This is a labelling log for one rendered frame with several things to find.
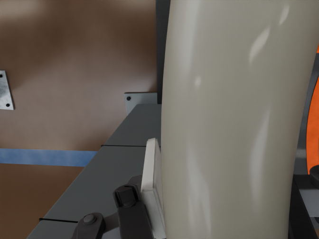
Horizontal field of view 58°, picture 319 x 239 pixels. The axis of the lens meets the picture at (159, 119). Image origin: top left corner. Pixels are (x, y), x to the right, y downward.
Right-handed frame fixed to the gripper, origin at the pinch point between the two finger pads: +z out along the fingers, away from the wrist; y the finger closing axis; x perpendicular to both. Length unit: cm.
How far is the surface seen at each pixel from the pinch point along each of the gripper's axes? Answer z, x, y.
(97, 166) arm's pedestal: 58, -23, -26
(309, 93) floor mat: 92, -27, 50
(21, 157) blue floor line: 128, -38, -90
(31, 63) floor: 118, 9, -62
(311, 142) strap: 93, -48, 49
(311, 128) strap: 93, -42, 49
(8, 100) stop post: 123, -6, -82
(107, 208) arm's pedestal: 39, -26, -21
